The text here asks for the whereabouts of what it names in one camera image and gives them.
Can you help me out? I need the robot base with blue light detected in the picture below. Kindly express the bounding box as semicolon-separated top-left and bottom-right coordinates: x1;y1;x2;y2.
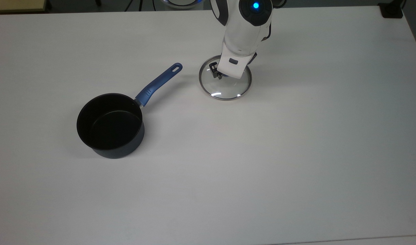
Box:
162;0;203;10

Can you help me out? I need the dark blue saucepan blue handle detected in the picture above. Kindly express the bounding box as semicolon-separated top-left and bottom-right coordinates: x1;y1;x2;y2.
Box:
76;63;183;159

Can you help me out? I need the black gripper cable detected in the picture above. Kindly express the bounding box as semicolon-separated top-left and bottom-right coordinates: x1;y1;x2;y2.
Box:
262;22;274;42

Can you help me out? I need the black table clamp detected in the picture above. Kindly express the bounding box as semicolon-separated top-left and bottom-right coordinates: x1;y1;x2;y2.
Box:
378;3;404;19

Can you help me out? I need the glass lid blue knob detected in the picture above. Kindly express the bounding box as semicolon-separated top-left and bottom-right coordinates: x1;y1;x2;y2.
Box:
198;55;253;101

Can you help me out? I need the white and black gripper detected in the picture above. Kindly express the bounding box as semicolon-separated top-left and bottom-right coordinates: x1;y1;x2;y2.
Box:
209;50;258;80

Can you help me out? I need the light wooden board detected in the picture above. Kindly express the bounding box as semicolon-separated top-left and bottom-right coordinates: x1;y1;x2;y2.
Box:
0;0;47;14

